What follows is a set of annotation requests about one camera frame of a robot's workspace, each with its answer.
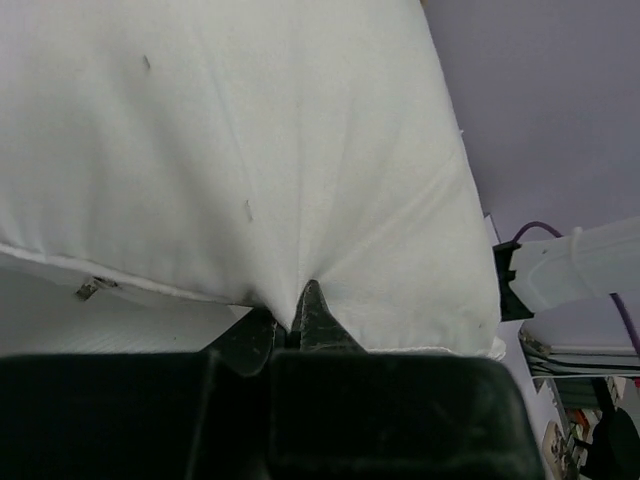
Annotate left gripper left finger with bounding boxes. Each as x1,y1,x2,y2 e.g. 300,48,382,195
1,309,286,479

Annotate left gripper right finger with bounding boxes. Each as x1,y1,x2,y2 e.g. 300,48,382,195
267,281,545,479

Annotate white pillow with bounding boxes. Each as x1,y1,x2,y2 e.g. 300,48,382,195
1,1,505,359

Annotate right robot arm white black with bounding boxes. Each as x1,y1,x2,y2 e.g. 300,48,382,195
493,217,639,321

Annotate aluminium table frame rail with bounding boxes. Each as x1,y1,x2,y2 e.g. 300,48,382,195
518,328,639,378

